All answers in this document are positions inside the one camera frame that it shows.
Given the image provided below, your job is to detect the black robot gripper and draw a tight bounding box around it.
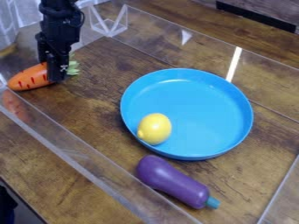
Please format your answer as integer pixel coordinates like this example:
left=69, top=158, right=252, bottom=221
left=36, top=0, right=84, bottom=82

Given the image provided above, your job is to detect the orange toy carrot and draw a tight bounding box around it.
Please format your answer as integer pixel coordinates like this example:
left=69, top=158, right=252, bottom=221
left=7, top=53, right=82, bottom=92

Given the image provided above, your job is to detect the blue round tray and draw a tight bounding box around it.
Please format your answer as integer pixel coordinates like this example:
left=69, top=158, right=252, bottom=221
left=120, top=68, right=254, bottom=161

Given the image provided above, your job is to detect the white patterned curtain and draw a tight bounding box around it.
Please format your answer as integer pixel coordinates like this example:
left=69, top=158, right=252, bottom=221
left=0, top=0, right=107, bottom=51

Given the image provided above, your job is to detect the yellow toy lemon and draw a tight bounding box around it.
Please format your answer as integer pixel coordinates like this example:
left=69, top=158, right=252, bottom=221
left=136, top=113, right=172, bottom=145

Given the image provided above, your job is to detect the purple toy eggplant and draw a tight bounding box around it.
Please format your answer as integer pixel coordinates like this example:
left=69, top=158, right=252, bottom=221
left=136, top=155, right=220, bottom=209

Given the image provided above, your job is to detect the black bar in background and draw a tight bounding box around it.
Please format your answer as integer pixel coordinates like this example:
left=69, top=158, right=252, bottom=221
left=216, top=0, right=296, bottom=33

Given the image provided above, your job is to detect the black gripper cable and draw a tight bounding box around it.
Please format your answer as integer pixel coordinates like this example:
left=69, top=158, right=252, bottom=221
left=71, top=5, right=87, bottom=29

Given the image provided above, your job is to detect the clear acrylic enclosure wall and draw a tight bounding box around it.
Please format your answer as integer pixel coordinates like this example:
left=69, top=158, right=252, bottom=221
left=0, top=0, right=299, bottom=224

